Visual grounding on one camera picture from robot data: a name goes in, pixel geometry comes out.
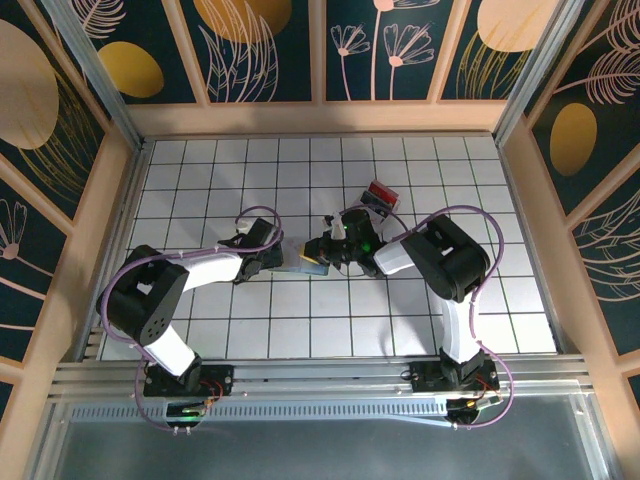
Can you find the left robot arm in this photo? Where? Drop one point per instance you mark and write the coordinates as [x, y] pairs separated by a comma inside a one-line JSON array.
[[210, 270]]

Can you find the aluminium mounting rail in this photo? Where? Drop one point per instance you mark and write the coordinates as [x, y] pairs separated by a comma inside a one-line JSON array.
[[320, 372]]

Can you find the grey metal shelf plate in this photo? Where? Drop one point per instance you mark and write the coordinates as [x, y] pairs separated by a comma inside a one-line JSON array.
[[320, 450]]

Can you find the aluminium frame post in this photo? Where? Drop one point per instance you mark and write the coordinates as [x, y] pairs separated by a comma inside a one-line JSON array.
[[93, 75], [537, 75]]

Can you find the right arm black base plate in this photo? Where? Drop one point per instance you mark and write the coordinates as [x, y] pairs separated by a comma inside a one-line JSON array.
[[425, 380]]

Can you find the small controller board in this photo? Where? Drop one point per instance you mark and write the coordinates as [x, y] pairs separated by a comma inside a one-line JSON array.
[[185, 412], [467, 407]]

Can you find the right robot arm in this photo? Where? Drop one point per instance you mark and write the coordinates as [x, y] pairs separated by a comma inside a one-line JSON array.
[[392, 257]]

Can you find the green card holder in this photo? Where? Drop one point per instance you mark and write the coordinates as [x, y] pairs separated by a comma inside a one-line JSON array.
[[292, 270]]

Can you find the yellow and blue card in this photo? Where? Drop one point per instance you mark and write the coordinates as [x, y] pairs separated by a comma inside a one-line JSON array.
[[317, 270]]

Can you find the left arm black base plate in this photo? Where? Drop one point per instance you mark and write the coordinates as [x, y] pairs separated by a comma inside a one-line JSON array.
[[222, 380]]

